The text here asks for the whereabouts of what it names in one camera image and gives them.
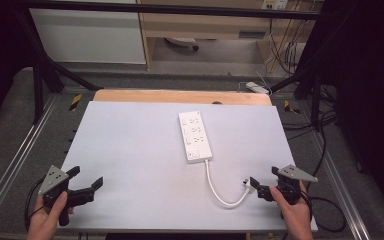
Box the aluminium floor rail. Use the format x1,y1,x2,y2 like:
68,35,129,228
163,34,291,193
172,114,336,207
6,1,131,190
307,129,372,240
0,93,62,232

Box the white cabinet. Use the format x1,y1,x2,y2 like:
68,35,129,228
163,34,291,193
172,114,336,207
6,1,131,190
29,0,147,65

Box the person's right hand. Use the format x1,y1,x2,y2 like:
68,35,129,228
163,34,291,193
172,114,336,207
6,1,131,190
268,180,315,240

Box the black floor cables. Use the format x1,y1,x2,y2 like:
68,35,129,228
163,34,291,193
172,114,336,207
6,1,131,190
281,84,339,183

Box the person's left hand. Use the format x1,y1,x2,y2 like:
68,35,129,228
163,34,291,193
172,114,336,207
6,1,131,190
26,191,75,240

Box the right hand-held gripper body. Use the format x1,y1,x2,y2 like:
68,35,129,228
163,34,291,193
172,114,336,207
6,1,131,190
256,164,319,206

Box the wooden table board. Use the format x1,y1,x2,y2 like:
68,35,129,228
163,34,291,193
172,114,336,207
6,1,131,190
92,88,273,107

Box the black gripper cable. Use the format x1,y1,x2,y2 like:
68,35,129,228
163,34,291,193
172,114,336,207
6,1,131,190
23,177,47,232
300,189,347,234

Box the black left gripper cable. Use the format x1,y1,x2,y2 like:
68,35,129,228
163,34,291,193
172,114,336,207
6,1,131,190
23,177,47,232

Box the bundle of hanging cables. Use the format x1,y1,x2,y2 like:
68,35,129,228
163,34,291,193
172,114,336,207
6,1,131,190
267,9,309,75

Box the white power strip cable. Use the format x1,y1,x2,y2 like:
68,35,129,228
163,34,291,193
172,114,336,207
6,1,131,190
204,159,251,210

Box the white plug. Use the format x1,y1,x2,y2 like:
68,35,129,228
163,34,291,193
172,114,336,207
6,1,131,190
241,178,256,195

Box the black metal stand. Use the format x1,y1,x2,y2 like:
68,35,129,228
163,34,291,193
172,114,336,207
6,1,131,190
269,64,324,132
12,5,105,125

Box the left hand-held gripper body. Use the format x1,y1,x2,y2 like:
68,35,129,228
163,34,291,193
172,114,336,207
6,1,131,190
38,165,96,227

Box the black metal crossbar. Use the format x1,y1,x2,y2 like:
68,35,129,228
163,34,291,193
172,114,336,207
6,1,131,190
9,0,328,21

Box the small white power strip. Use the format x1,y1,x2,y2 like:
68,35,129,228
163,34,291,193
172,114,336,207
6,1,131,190
245,81,271,96

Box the wooden desk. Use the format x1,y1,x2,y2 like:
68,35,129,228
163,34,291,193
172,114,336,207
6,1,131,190
135,0,325,72

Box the white wall socket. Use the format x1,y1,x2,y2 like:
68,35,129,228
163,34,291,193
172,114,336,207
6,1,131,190
260,0,290,11

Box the chair base with caster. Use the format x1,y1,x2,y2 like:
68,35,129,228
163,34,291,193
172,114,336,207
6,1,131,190
164,36,201,52

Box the white power strip with sockets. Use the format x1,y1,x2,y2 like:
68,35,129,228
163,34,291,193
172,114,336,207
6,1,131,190
178,110,214,165

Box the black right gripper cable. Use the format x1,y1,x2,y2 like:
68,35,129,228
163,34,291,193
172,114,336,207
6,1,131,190
300,189,347,234

